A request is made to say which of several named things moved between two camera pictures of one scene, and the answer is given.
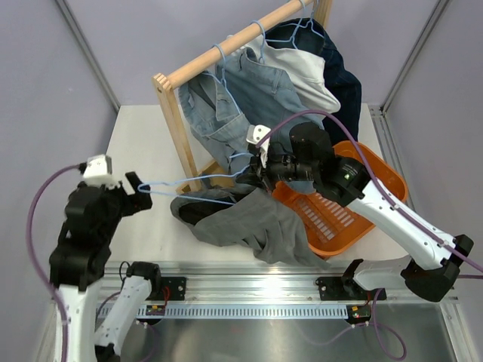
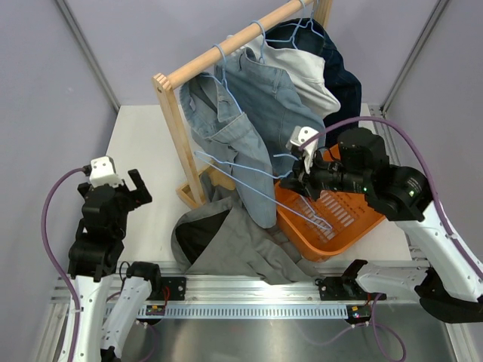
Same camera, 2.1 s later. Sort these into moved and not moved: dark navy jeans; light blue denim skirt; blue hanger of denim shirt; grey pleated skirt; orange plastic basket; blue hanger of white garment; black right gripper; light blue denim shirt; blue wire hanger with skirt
Moved: black right gripper; blue wire hanger with skirt; grey pleated skirt
Not moved: dark navy jeans; blue hanger of white garment; blue hanger of denim shirt; light blue denim shirt; light blue denim skirt; orange plastic basket
